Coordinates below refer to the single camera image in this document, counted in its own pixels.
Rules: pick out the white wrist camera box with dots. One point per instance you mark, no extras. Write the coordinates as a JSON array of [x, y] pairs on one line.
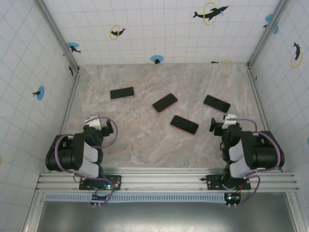
[[95, 123], [228, 122]]

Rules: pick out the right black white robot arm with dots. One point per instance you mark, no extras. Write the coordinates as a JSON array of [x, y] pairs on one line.
[[265, 154]]

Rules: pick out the black phone red case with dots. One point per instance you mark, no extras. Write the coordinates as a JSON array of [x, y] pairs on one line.
[[183, 130]]

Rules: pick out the aluminium frame leg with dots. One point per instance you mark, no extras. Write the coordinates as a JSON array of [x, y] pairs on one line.
[[295, 212], [33, 212]]

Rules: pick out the grey metal sheet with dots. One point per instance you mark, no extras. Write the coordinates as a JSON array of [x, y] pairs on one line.
[[169, 217]]

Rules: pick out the seal blue circle sticker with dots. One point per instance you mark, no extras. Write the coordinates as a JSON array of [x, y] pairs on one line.
[[269, 17], [72, 45], [157, 58], [41, 93]]

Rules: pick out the pink phone case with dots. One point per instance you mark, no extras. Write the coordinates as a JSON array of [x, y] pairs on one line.
[[169, 107]]

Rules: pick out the long aluminium rail beam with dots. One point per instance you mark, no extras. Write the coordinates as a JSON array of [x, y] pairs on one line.
[[164, 180]]

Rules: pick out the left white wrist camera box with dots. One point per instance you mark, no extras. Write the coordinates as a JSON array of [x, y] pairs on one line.
[[95, 123]]

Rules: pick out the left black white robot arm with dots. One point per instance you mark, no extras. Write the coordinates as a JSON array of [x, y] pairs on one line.
[[62, 154]]

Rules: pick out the aluminium corner post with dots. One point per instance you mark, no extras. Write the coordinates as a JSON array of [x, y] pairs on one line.
[[262, 46], [59, 36]]

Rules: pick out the aluminium side rail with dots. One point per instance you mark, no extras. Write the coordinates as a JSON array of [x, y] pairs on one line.
[[263, 113], [69, 108]]

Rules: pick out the small black circuit board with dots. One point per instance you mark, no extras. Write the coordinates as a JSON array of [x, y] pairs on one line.
[[233, 198], [96, 198]]

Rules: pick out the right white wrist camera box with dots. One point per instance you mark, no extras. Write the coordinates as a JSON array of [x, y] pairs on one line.
[[228, 122]]

